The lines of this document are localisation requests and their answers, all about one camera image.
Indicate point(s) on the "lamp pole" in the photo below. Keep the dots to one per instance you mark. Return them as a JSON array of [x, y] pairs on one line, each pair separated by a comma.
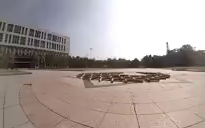
[[90, 55]]

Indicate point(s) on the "row of trees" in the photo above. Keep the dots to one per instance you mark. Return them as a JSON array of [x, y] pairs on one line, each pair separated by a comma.
[[130, 62]]

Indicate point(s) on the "pale stone slab plaza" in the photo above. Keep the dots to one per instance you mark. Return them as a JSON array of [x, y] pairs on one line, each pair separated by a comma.
[[116, 106]]

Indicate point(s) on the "tall slim tower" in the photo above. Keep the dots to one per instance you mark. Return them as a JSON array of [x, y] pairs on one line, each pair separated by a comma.
[[167, 47]]

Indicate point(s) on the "large white office building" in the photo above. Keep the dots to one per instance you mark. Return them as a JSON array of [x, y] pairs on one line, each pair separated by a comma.
[[23, 40]]

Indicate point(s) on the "raised kerb strip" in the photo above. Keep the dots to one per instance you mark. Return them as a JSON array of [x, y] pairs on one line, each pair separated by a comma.
[[6, 72]]

